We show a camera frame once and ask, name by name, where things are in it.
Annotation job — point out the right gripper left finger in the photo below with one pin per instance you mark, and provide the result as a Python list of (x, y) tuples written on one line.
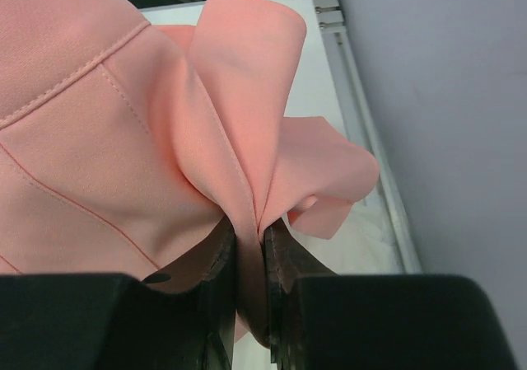
[(180, 317)]

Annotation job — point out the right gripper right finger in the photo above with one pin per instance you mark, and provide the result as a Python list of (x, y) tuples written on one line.
[(322, 320)]

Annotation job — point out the pink skirt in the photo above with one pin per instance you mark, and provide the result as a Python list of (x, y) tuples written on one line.
[(123, 144)]

